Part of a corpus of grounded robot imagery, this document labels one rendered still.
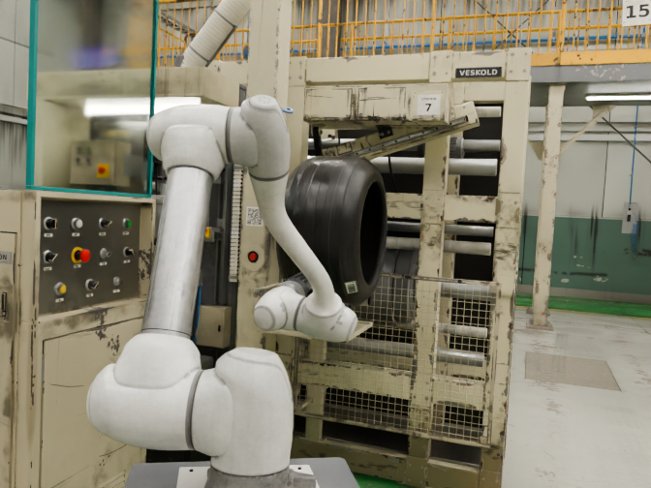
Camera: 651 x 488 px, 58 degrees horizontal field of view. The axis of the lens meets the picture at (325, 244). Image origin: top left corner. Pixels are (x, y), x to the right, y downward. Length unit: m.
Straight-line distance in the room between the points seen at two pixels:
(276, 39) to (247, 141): 1.10
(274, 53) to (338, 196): 0.67
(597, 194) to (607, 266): 1.27
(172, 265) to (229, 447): 0.38
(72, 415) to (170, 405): 0.90
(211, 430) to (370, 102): 1.67
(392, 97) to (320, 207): 0.66
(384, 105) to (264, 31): 0.55
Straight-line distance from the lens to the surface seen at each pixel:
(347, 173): 2.08
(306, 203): 2.04
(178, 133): 1.36
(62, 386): 1.96
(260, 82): 2.38
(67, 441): 2.04
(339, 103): 2.52
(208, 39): 2.87
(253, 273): 2.33
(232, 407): 1.13
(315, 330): 1.65
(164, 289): 1.24
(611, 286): 11.20
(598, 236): 11.13
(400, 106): 2.44
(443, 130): 2.54
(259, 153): 1.35
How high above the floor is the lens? 1.25
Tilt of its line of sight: 3 degrees down
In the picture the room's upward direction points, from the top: 3 degrees clockwise
